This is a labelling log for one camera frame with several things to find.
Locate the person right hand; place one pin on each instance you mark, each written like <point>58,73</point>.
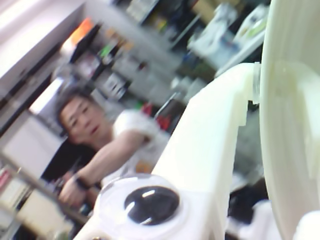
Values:
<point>70,191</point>

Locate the person right forearm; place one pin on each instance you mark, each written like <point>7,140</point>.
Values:
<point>102,162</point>

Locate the cluttered storage shelf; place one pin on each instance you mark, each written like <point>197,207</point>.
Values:
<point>150,62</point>

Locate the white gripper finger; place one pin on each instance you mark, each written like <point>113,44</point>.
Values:
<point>207,140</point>

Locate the man in white shirt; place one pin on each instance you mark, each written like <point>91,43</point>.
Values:
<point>77,120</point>

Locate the googly eye sticker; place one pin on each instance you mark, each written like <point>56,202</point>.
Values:
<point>151,207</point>

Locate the black wristwatch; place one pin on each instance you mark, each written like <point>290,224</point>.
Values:
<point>82,182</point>

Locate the gray metal rail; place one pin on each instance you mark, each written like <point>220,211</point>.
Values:
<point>37,185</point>

